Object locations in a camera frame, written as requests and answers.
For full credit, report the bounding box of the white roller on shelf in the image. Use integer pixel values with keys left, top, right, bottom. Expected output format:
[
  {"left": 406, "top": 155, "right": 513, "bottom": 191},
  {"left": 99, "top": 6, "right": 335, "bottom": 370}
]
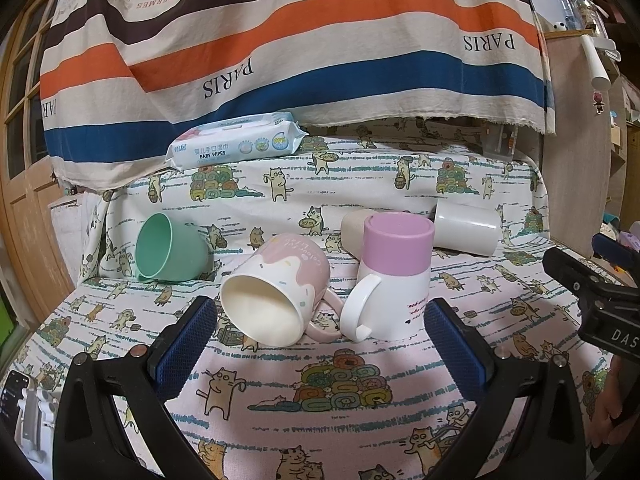
[{"left": 580, "top": 34, "right": 611, "bottom": 91}]

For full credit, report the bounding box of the mint green cup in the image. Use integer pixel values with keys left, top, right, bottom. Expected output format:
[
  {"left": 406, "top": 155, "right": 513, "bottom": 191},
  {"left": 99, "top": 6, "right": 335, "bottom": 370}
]
[{"left": 134, "top": 212, "right": 209, "bottom": 282}]

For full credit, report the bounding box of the white plastic cup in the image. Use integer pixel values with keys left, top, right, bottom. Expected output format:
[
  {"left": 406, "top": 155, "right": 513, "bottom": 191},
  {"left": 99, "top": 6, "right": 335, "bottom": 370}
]
[{"left": 433, "top": 200, "right": 501, "bottom": 257}]

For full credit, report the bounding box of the baby wipes pack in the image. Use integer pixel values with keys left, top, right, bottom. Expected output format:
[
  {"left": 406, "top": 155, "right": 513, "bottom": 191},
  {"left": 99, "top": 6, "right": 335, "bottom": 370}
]
[{"left": 166, "top": 112, "right": 308, "bottom": 171}]

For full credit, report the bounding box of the wooden shelf unit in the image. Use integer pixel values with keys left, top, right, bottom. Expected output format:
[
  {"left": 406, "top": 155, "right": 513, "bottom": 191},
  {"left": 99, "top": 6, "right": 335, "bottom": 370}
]
[{"left": 541, "top": 30, "right": 639, "bottom": 258}]

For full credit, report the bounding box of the pink white ceramic mug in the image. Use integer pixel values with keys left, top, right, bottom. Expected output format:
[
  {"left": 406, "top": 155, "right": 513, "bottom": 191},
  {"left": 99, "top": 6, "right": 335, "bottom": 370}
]
[{"left": 219, "top": 234, "right": 343, "bottom": 348}]

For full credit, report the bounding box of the wooden door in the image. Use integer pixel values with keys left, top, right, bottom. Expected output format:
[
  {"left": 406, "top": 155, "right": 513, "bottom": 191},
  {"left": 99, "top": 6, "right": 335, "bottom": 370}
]
[{"left": 1, "top": 0, "right": 73, "bottom": 330}]

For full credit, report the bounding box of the clear glass bottle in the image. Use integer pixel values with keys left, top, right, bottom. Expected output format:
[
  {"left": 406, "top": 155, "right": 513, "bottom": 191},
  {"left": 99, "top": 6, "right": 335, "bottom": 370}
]
[{"left": 572, "top": 0, "right": 608, "bottom": 38}]

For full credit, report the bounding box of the striped Paris fabric sheet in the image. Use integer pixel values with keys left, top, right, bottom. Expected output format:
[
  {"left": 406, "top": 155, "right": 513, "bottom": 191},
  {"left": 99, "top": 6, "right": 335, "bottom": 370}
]
[{"left": 39, "top": 0, "right": 555, "bottom": 191}]

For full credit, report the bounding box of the beige small cup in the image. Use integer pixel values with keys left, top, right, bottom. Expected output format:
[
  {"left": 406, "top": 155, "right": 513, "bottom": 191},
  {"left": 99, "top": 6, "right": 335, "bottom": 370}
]
[{"left": 341, "top": 209, "right": 375, "bottom": 260}]

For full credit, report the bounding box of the white mug pink base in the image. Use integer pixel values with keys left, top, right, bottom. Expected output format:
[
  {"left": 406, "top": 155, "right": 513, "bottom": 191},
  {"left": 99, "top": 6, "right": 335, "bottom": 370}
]
[{"left": 340, "top": 211, "right": 435, "bottom": 342}]

